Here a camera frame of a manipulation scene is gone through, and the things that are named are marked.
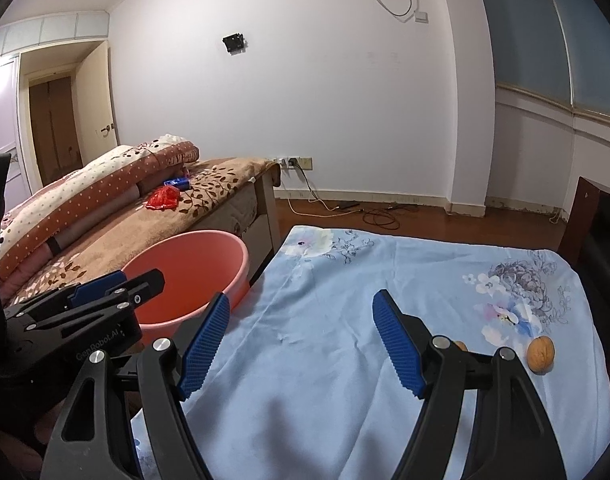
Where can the wooden bed frame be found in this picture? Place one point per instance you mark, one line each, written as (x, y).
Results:
(265, 210)

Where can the cream open door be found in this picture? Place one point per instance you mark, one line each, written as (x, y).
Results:
(97, 105)

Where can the window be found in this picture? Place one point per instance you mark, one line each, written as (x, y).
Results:
(550, 25)

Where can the black wall bracket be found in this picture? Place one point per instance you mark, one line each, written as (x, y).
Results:
(234, 43)

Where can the pink plastic bucket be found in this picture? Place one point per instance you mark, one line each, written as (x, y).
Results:
(185, 270)

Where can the folded dotted quilt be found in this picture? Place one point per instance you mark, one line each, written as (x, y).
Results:
(85, 185)

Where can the brown walnut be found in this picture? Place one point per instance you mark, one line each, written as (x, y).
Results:
(461, 346)
(541, 355)

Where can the brown leaf-patterned blanket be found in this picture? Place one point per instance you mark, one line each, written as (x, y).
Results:
(210, 185)

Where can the black power adapter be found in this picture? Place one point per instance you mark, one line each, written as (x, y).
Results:
(349, 204)

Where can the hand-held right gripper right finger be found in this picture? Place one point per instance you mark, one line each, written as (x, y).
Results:
(397, 345)

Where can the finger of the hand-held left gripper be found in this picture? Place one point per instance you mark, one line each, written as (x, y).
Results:
(140, 285)
(102, 285)

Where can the brown wooden door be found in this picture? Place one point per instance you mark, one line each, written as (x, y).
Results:
(55, 125)

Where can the blue packet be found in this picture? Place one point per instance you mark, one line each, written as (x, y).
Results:
(176, 183)

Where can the wall power socket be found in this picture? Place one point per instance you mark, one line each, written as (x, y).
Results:
(292, 163)

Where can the white wall switch box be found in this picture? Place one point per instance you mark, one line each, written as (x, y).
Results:
(422, 16)

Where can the white wardrobe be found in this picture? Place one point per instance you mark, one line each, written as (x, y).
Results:
(2, 110)

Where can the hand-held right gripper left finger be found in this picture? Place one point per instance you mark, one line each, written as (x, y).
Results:
(205, 345)

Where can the red packet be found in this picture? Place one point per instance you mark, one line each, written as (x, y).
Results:
(162, 199)

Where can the light blue floral sheet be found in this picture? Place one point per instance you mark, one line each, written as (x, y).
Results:
(335, 285)

